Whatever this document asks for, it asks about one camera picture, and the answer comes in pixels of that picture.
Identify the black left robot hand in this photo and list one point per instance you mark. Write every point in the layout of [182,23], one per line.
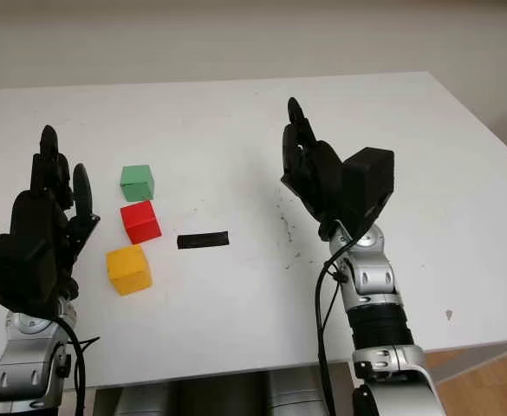
[36,212]

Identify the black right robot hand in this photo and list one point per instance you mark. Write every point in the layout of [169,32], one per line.
[318,173]

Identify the green wooden block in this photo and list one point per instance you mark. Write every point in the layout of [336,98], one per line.
[136,182]

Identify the red wooden block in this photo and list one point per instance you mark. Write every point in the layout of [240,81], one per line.
[142,221]

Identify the yellow wooden block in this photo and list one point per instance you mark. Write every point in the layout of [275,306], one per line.
[127,271]

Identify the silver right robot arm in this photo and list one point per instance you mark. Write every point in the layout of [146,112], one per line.
[370,277]

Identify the black tape strip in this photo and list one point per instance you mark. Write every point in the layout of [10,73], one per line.
[203,239]

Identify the grey left robot leg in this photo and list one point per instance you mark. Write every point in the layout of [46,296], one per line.
[144,401]

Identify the grey robot leg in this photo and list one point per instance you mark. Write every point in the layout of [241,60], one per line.
[144,401]
[292,394]

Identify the grey right robot leg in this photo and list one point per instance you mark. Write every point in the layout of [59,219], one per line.
[292,394]

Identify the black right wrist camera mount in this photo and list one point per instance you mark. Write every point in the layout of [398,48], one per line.
[370,182]

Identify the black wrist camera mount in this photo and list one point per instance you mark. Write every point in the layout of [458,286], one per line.
[14,273]
[370,182]

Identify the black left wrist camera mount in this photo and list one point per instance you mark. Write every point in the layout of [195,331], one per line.
[14,273]

